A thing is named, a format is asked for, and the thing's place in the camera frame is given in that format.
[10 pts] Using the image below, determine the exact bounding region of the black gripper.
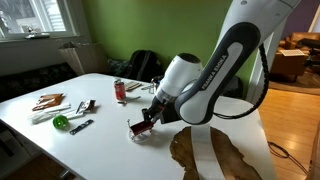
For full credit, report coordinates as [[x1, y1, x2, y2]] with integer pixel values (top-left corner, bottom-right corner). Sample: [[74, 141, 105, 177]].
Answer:
[[141, 96, 182, 126]]

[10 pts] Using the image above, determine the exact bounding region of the silver spoon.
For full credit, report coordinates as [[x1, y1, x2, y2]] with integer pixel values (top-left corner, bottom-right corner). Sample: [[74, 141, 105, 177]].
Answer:
[[117, 95, 142, 105]]

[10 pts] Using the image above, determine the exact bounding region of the metal clip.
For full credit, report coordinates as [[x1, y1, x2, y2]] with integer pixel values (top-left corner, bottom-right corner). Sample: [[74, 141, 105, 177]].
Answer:
[[140, 84, 155, 95]]

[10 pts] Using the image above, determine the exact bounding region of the tan card stack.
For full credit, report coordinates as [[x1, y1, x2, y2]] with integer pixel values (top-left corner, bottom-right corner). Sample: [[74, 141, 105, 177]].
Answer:
[[123, 80, 143, 92]]

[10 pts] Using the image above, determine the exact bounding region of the red soda can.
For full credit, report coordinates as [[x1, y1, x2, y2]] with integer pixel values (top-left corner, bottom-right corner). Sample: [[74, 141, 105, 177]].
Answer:
[[113, 78, 127, 102]]

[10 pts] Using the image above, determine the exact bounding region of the black backpack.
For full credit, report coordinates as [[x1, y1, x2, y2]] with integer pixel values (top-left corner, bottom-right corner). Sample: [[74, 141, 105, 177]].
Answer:
[[124, 49, 165, 84]]

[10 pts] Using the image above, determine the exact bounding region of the white paper strip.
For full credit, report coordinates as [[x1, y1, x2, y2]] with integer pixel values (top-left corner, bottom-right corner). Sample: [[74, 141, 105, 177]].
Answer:
[[190, 123, 226, 180]]

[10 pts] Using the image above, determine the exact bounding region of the black flat strip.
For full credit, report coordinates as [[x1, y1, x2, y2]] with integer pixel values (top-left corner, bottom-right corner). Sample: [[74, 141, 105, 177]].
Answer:
[[69, 118, 95, 136]]

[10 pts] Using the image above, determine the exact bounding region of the beige paper bag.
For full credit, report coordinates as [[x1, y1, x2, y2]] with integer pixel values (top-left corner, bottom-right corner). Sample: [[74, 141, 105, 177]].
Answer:
[[59, 41, 108, 76]]

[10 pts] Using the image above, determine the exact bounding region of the green plastic ball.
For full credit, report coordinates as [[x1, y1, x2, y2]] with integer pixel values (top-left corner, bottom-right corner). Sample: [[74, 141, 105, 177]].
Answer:
[[52, 114, 70, 130]]

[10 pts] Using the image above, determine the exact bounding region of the grey table leg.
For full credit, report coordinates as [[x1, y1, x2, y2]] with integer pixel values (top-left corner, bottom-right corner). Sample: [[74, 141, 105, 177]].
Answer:
[[58, 168, 73, 180]]

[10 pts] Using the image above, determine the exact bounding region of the brown wooden object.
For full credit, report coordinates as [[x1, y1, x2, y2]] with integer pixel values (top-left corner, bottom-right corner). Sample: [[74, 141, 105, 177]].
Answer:
[[31, 93, 65, 112]]

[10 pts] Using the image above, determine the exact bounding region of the dark patterned bench cushion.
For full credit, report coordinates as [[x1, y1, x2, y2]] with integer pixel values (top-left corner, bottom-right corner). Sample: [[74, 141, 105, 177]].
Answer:
[[0, 62, 80, 103]]

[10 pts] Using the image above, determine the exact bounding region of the small windowsill figurine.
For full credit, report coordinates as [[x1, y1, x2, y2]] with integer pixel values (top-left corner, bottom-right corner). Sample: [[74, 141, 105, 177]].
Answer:
[[24, 25, 51, 40]]

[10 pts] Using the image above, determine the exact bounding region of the brown armchair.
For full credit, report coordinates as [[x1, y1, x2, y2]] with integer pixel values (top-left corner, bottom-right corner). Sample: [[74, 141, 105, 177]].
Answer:
[[269, 31, 320, 83]]

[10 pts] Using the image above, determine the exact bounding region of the white framed window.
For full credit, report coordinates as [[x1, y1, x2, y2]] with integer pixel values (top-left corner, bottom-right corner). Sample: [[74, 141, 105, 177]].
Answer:
[[0, 0, 80, 41]]

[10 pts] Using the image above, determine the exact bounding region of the white paper sheet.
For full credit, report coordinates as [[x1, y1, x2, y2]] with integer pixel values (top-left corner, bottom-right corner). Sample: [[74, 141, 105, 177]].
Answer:
[[280, 49, 306, 57]]

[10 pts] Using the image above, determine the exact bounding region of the white door frame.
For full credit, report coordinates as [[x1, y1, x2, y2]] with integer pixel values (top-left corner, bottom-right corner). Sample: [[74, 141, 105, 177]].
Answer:
[[246, 18, 288, 105]]

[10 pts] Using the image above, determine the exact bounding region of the black robot cable conduit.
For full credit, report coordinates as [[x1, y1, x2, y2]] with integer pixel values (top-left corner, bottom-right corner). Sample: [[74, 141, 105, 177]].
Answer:
[[213, 43, 271, 121]]

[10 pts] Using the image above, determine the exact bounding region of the black floor cable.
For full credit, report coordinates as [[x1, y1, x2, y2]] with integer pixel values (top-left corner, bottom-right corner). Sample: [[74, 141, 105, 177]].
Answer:
[[267, 140, 309, 176]]

